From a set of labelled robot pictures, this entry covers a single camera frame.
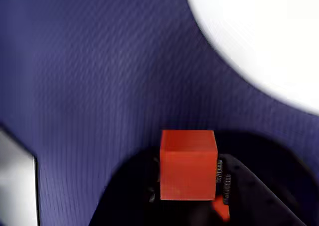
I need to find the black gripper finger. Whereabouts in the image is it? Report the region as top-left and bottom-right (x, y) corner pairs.
(89, 148), (162, 226)
(216, 155), (308, 226)

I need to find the red cube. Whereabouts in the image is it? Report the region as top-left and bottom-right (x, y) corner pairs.
(159, 130), (219, 201)
(211, 196), (231, 223)

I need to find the white round plate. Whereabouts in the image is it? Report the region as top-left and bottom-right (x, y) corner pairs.
(183, 0), (319, 117)

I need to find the black metal bucket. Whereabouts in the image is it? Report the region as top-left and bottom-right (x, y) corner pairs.
(214, 130), (319, 226)

